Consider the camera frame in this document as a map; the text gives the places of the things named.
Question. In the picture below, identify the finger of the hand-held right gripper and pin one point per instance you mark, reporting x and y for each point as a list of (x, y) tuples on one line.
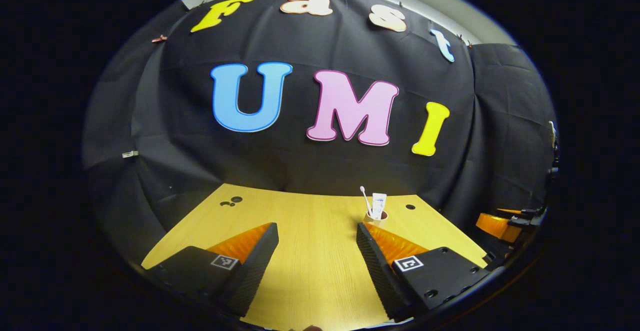
[(507, 211), (495, 227)]

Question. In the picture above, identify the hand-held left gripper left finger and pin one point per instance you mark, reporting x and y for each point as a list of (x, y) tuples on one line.
[(252, 266)]

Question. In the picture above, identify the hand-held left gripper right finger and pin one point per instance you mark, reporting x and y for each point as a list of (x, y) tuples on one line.
[(380, 266)]

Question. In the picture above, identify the beige cup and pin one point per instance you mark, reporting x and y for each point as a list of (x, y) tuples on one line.
[(376, 219)]

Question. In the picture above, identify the white toothpaste tube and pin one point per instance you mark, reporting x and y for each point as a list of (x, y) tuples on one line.
[(379, 205)]

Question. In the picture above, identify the pale pink toothbrush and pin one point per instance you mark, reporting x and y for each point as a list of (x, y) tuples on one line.
[(366, 203)]

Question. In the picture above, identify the wooden desktop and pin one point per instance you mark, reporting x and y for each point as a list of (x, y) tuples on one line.
[(310, 251)]

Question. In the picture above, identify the black backdrop cloth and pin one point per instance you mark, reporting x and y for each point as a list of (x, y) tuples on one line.
[(300, 166)]

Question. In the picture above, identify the white clip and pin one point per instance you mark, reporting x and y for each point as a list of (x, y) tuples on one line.
[(130, 154)]

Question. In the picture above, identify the copper clip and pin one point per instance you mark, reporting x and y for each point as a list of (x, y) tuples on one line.
[(159, 38)]

